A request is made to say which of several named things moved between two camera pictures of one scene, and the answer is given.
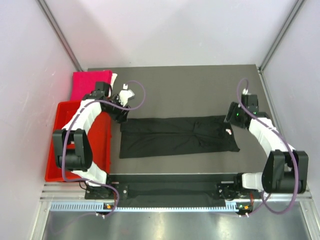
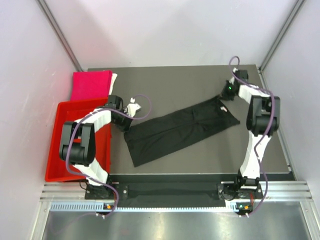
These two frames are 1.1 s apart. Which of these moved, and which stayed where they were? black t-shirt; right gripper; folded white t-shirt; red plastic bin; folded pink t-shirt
Moved: black t-shirt; right gripper
Stayed: red plastic bin; folded white t-shirt; folded pink t-shirt
